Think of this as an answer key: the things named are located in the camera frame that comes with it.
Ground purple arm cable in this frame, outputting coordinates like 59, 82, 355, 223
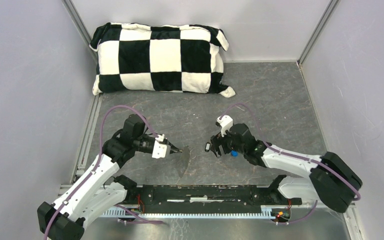
42, 104, 166, 240
218, 102, 362, 226

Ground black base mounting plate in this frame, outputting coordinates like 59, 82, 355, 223
121, 185, 302, 214

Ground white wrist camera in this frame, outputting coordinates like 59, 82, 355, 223
151, 134, 170, 159
216, 115, 234, 137

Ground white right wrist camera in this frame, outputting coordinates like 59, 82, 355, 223
216, 115, 234, 137

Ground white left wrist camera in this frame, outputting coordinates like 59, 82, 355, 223
151, 134, 170, 159

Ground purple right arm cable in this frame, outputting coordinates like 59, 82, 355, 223
218, 102, 362, 226

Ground blue key fob tag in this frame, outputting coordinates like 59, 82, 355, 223
230, 151, 239, 157

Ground white slotted cable duct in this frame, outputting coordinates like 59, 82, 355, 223
100, 206, 286, 220

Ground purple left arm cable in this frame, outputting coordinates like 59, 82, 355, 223
42, 104, 166, 240

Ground black and white checkered pillow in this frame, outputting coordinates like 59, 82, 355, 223
89, 22, 235, 98

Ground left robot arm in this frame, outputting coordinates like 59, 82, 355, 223
37, 114, 182, 240

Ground aluminium frame rail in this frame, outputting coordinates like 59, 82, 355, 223
55, 184, 357, 209

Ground black key fob tag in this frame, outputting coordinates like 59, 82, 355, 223
204, 142, 211, 152

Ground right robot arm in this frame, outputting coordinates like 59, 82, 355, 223
204, 123, 363, 213

